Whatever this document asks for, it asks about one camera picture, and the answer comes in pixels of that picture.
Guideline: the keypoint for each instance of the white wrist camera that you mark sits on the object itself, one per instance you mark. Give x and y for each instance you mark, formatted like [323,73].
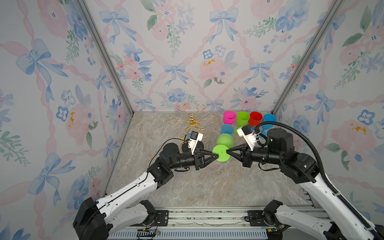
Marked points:
[248,133]
[195,141]

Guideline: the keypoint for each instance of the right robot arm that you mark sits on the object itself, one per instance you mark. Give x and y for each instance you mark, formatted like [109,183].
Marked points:
[297,158]

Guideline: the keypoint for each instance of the green wine glass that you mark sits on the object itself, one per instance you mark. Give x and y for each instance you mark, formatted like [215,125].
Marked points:
[224,143]
[242,119]

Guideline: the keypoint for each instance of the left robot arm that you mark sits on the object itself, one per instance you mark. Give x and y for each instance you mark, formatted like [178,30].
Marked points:
[97,220]

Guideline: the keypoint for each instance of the pink wine glass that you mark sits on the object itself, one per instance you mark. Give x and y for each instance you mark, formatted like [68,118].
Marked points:
[229,117]

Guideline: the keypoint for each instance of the blue wine glass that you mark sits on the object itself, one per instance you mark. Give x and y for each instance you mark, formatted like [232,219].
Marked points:
[227,129]
[267,118]

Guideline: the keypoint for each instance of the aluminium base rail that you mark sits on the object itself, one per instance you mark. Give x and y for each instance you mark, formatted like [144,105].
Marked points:
[211,223]

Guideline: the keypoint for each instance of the red wine glass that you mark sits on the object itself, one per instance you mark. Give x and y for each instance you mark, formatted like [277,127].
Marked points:
[255,118]

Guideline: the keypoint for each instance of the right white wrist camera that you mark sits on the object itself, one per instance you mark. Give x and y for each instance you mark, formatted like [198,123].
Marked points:
[248,133]

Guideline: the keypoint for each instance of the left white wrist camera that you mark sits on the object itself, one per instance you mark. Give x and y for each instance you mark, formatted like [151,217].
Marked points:
[195,141]

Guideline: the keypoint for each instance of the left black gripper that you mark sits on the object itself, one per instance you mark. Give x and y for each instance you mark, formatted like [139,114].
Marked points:
[199,163]

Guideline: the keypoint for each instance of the gold wire glass rack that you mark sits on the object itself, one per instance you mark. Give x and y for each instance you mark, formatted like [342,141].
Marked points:
[194,124]

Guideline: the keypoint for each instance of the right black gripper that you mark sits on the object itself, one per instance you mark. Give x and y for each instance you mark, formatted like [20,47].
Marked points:
[245,157]

